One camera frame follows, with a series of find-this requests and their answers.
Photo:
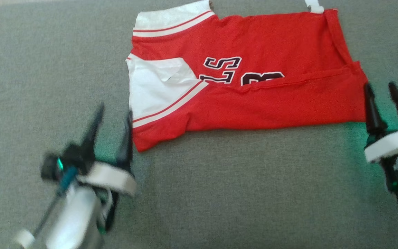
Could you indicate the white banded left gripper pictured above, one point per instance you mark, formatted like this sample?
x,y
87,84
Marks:
x,y
112,178

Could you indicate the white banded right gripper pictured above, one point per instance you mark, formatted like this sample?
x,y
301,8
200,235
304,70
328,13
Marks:
x,y
392,145

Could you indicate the red white jersey with lettering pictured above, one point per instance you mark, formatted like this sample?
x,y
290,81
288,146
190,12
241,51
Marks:
x,y
271,103

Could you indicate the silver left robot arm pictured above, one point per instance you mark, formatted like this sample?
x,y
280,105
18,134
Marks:
x,y
74,221

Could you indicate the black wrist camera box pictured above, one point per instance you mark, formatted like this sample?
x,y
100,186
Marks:
x,y
51,167

